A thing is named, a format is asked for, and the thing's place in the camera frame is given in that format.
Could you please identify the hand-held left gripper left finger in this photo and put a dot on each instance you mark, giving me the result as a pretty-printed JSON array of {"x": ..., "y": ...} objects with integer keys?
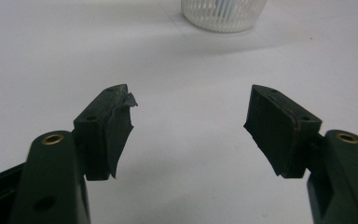
[{"x": 105, "y": 133}]

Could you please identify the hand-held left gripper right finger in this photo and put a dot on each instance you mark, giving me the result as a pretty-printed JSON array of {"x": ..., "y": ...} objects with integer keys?
[{"x": 279, "y": 133}]

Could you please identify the white plastic slotted basket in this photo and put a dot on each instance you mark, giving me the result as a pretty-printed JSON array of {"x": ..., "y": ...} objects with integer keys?
[{"x": 199, "y": 18}]

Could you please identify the white table cover sheet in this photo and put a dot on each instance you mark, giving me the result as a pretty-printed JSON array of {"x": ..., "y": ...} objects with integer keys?
[{"x": 180, "y": 77}]

